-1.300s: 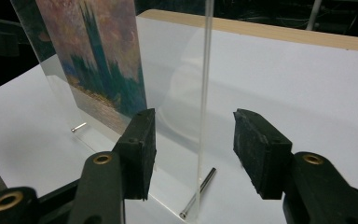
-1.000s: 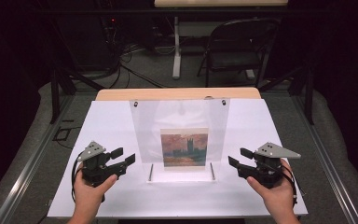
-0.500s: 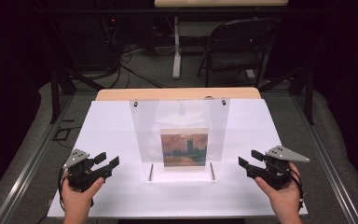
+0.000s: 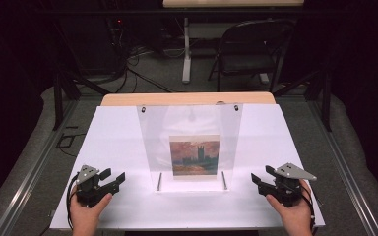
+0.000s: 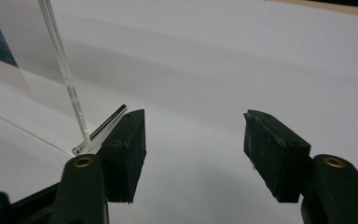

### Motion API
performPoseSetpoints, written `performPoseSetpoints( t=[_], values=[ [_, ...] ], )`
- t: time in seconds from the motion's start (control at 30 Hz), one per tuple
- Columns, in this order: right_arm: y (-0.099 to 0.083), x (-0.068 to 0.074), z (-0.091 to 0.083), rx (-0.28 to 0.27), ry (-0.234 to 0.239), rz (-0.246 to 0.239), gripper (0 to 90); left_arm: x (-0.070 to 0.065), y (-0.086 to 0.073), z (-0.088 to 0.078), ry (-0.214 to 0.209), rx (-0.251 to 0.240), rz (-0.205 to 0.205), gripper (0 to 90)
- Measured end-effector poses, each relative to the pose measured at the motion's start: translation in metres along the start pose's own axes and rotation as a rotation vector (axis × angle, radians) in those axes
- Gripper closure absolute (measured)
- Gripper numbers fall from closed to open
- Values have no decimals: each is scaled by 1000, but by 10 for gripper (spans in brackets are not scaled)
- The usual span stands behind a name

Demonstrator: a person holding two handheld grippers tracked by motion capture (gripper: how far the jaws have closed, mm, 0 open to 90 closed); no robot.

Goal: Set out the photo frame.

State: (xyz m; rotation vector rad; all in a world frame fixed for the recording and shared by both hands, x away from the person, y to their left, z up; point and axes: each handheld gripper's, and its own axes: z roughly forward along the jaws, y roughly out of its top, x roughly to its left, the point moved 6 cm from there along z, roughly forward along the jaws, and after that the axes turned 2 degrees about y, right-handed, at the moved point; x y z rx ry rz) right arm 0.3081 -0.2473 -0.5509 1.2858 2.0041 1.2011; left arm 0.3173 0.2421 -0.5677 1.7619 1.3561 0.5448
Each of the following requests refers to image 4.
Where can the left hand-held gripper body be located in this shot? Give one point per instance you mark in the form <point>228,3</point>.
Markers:
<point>90,191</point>

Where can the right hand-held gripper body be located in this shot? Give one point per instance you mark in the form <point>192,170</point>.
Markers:
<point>287,188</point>

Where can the clear acrylic frame with posts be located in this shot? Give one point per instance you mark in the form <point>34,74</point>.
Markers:
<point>190,121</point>

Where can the person's left hand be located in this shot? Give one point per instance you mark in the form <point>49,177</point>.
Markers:
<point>87,213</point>

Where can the person's right hand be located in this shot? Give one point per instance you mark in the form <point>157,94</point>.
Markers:
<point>292,213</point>

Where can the painting print picture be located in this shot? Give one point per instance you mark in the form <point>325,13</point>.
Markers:
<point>194,155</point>

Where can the black metal stand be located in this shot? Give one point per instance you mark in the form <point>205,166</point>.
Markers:
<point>65,95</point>
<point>321,95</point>

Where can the wooden table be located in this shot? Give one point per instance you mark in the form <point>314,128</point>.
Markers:
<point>187,98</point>

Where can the black folding chair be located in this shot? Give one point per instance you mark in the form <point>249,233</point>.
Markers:
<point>252,52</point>

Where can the white desk leg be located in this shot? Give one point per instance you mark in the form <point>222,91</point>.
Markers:
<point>186,52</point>

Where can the aluminium rail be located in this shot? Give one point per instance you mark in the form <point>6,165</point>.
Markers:
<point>344,170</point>
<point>29,177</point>

